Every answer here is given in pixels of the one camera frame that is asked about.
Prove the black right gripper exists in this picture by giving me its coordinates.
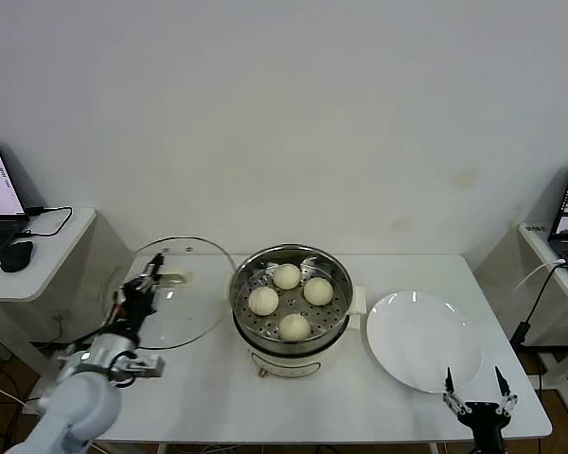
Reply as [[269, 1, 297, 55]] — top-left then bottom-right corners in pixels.
[[442, 365, 520, 454]]

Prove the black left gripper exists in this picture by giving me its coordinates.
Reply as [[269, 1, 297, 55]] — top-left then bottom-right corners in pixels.
[[113, 252, 168, 335]]

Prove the round glass pot lid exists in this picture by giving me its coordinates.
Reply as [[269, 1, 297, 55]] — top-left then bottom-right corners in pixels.
[[131, 235, 240, 352]]

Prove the white steamed baozi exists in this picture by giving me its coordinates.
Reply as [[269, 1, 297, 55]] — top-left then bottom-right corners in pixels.
[[278, 312, 312, 342], [248, 286, 280, 317], [272, 263, 302, 290], [303, 276, 335, 306]]

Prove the stainless steel steamer basket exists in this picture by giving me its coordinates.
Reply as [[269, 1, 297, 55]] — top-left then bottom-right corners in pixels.
[[228, 243, 354, 354]]

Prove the round white plate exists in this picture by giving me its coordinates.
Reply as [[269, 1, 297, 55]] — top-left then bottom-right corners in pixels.
[[365, 291, 484, 394]]

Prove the white side desk with mouse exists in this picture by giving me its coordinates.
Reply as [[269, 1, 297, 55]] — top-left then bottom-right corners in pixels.
[[0, 206, 98, 393]]

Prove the black computer mouse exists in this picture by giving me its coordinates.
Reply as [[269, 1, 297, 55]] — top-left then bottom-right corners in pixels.
[[0, 240, 34, 274]]

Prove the white side desk with label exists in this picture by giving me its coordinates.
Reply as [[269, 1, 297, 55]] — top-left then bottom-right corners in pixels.
[[510, 221, 568, 418]]

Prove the black cable with adapter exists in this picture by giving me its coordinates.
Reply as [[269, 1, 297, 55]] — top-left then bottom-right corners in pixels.
[[509, 262, 568, 349]]

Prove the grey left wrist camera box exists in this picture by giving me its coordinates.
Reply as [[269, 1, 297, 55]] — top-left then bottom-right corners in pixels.
[[121, 353, 168, 380]]

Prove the white wall socket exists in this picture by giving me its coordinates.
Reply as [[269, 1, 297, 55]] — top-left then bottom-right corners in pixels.
[[50, 307, 73, 332]]

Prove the black laptop charger cable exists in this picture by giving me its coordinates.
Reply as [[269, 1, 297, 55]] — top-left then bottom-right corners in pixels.
[[16, 205, 75, 239]]

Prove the white laptop cable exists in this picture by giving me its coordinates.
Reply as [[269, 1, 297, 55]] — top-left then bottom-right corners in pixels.
[[513, 258, 567, 294]]

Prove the white floor cable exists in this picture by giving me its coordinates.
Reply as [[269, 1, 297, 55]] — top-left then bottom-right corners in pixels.
[[0, 375, 29, 408]]

